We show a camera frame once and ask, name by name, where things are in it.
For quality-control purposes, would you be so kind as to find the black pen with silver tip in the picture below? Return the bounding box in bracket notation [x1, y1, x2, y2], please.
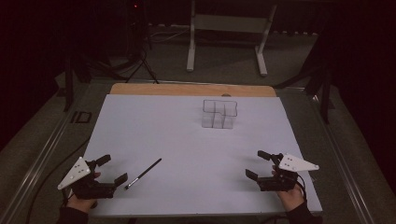
[123, 157, 163, 191]

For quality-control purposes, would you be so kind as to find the aluminium rail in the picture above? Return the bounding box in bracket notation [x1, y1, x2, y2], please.
[0, 105, 82, 224]
[306, 92, 376, 224]

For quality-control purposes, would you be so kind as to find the black floor cable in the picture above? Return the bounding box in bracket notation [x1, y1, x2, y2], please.
[23, 135, 92, 224]

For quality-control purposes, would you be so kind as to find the person's right hand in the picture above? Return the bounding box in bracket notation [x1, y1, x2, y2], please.
[271, 165, 306, 213]

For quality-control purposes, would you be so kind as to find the white floor cable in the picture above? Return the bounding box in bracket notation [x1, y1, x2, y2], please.
[148, 27, 191, 44]

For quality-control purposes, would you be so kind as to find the black tripod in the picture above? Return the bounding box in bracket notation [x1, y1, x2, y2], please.
[125, 0, 161, 85]

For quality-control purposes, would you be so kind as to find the white metal stand frame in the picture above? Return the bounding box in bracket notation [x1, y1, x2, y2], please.
[185, 0, 278, 77]

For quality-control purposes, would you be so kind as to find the black rectangular frame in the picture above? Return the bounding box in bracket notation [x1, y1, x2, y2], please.
[70, 110, 93, 125]

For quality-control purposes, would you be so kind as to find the white table mat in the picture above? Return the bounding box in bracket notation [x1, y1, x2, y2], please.
[81, 93, 323, 218]

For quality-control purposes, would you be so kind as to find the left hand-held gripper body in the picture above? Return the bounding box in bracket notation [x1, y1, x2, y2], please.
[57, 156, 118, 201]

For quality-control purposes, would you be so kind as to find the black metal stand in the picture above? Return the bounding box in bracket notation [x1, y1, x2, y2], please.
[318, 66, 332, 125]
[63, 55, 77, 113]

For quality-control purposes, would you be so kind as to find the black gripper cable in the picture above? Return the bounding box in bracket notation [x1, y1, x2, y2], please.
[295, 175, 308, 203]

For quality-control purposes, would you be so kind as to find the clear acrylic organizer box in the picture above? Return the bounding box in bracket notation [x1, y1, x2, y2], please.
[201, 98, 239, 130]

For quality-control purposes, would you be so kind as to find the person's left hand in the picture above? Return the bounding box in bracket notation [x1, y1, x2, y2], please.
[65, 171, 102, 215]

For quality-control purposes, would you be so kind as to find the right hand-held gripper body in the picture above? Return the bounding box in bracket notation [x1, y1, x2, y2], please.
[257, 152, 320, 192]

